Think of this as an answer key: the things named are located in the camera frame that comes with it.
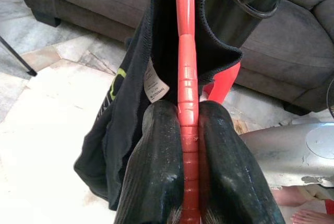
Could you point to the person bare foot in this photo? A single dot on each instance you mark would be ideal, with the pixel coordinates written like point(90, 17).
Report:
point(313, 216)

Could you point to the person bare leg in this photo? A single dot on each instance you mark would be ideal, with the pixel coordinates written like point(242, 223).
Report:
point(295, 196)

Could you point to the red plastic hanger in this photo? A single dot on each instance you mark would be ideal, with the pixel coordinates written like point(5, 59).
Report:
point(188, 64)

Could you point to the grey brown fabric sofa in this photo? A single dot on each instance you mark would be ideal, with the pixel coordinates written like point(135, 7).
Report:
point(104, 7)

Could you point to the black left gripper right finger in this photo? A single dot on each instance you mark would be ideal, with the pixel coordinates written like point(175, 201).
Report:
point(235, 182)

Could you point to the grey floor fan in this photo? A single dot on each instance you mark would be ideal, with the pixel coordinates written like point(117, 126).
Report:
point(331, 98)

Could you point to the black shirt with green logo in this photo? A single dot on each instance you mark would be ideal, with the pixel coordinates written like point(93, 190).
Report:
point(125, 91)

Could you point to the silver metal clothes rack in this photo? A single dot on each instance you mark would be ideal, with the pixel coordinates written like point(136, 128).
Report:
point(15, 54)

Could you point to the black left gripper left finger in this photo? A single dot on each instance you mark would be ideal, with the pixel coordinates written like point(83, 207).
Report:
point(154, 177)

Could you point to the black plastic bucket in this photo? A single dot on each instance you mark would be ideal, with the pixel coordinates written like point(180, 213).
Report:
point(235, 12)

